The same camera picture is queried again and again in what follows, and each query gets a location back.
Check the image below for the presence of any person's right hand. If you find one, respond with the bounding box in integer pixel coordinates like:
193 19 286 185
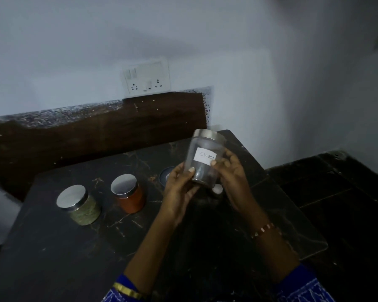
210 148 269 232

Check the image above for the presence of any person's left hand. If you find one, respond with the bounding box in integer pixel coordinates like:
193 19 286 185
159 162 200 227

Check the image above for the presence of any garam masala jar grey lid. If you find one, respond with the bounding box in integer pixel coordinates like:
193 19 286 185
158 166 178 187

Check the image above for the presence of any red chilli powder jar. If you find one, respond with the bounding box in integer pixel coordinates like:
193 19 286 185
110 174 147 214

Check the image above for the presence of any cloves jar silver lid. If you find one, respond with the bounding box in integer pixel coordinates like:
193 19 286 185
183 128 227 189

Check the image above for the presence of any green fennel jar silver lid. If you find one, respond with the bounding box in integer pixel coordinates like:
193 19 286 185
56 184 102 226

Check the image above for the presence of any person's left forearm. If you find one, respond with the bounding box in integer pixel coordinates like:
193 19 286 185
123 213 181 294

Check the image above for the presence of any person's right forearm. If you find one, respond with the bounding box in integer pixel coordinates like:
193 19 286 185
249 221 300 284

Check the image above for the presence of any gold bangle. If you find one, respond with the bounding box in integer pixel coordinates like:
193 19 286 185
112 282 144 301

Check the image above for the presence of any pink beaded bracelet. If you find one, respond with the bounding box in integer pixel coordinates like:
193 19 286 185
251 222 283 240

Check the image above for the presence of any white wall socket plate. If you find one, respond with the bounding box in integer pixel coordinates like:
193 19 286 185
121 59 171 97

